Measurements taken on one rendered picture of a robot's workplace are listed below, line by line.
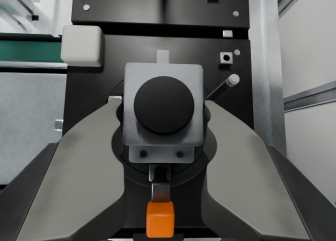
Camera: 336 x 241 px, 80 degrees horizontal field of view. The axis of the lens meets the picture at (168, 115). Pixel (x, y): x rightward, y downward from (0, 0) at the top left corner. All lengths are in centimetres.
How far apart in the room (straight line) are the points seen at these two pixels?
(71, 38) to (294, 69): 39
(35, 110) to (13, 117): 3
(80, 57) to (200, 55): 15
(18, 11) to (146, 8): 16
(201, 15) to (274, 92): 14
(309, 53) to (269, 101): 21
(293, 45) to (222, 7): 21
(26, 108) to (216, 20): 30
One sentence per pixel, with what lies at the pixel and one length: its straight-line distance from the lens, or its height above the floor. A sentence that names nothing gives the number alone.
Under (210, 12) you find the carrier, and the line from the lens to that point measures 31.
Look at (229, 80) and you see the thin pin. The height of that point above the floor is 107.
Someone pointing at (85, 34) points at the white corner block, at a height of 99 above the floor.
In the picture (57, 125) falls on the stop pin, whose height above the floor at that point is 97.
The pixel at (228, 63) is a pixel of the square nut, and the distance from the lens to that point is 28.
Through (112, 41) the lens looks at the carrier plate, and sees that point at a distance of 29.
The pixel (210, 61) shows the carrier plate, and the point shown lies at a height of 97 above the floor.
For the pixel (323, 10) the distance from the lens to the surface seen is 56.
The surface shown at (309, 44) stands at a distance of 50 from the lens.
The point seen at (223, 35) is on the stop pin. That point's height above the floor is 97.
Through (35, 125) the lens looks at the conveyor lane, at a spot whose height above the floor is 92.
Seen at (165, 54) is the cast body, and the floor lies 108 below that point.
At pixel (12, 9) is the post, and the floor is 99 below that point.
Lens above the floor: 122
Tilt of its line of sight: 82 degrees down
